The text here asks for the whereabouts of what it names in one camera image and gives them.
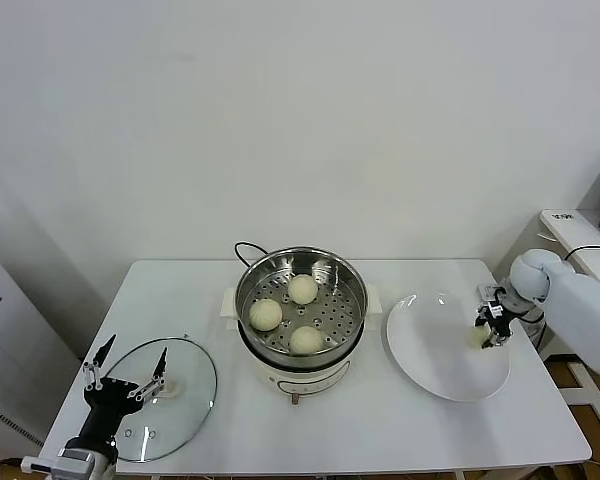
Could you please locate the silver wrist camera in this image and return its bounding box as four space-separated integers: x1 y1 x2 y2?
476 282 507 307
21 446 101 477

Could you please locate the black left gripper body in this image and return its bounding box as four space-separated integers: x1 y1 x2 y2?
77 377 150 447

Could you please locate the black laptop charger cable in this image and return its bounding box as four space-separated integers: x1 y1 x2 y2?
534 243 600 354

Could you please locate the round glass pot lid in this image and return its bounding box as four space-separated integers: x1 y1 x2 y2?
87 337 219 462

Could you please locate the white side desk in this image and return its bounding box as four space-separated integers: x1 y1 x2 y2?
493 208 600 437

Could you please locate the black cooker power cord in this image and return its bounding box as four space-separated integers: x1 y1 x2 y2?
233 241 269 269

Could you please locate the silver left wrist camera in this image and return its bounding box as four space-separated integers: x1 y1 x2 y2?
21 446 101 477

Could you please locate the stainless steel steamer basket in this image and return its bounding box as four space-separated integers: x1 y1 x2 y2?
235 245 368 366

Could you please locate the white round plate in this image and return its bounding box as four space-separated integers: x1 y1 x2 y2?
385 292 511 403

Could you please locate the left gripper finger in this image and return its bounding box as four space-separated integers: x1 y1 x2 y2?
127 347 170 403
82 333 117 392

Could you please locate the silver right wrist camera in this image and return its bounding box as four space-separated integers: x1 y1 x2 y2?
476 282 507 307

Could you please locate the white electric cooker pot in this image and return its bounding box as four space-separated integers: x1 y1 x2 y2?
221 283 383 405

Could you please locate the white cabinet with vent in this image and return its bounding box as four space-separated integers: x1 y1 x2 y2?
0 234 84 454

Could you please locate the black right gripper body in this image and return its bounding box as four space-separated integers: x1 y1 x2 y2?
485 299 515 341

